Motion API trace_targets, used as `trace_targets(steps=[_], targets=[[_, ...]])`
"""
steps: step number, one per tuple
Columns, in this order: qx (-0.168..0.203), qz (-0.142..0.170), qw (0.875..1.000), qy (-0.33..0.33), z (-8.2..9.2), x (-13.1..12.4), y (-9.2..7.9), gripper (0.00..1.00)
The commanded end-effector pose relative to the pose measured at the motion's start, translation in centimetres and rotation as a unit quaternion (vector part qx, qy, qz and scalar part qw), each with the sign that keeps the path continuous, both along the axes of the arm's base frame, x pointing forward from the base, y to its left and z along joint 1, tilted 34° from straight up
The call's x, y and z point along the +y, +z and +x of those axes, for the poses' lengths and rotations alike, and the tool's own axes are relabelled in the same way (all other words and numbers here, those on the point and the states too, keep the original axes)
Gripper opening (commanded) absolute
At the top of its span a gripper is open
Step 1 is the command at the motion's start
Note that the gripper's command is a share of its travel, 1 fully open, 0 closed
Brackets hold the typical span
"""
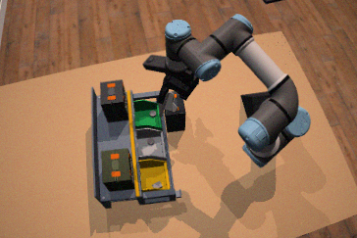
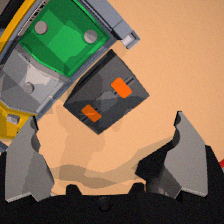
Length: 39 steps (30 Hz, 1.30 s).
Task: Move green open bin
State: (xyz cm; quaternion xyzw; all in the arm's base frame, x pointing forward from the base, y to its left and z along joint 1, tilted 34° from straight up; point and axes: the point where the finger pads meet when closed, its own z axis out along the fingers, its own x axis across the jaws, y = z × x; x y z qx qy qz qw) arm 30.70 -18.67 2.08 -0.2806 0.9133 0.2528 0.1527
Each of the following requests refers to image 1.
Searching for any grey metal rack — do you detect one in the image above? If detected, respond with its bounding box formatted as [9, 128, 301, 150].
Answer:
[91, 86, 181, 209]

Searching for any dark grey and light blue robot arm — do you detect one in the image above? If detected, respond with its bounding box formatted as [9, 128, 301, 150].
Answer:
[142, 14, 311, 167]

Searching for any yellow open bin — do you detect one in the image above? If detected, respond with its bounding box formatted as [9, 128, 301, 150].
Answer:
[139, 159, 171, 192]

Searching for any green bin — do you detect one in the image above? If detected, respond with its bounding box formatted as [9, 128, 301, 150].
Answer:
[133, 100, 163, 131]

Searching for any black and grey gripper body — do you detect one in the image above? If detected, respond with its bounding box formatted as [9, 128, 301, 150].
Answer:
[163, 59, 199, 101]

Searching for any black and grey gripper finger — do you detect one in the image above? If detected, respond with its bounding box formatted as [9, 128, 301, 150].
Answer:
[158, 82, 178, 118]

